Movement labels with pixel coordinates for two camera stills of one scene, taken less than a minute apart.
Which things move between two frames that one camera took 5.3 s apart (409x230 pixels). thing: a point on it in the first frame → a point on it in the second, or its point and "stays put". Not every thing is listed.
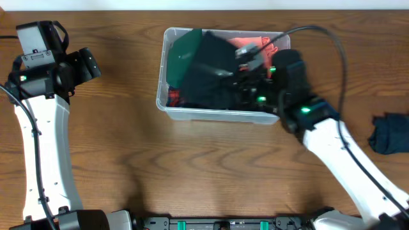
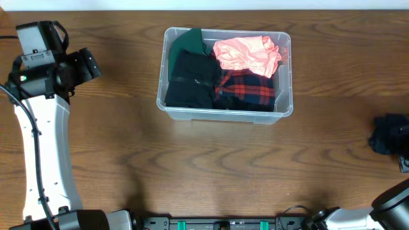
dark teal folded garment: [390, 134] stays put
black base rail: [228, 223] stays put
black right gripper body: [268, 92] → [402, 147]
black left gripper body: [61, 78] stays put
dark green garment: [181, 52] stays put
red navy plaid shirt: [174, 99] → [244, 89]
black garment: [209, 85] → [193, 79]
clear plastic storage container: [280, 40] stays put
